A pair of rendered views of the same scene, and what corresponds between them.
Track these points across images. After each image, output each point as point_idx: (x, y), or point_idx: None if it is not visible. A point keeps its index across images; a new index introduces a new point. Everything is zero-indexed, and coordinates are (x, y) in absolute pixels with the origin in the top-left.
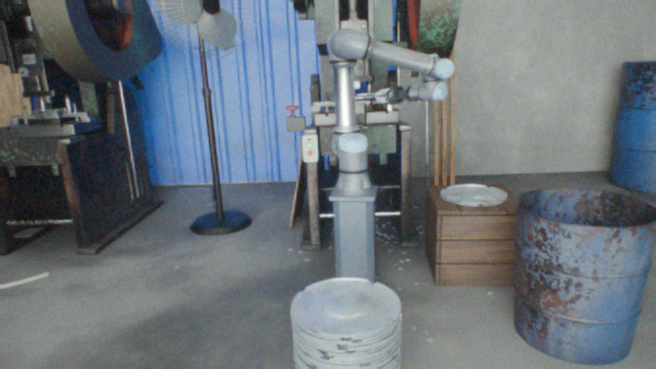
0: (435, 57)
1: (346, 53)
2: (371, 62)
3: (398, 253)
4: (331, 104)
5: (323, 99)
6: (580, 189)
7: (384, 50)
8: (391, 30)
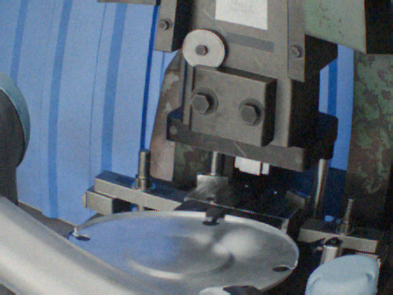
0: (353, 293)
1: None
2: (355, 68)
3: None
4: (153, 206)
5: (181, 144)
6: None
7: (11, 269)
8: (361, 20)
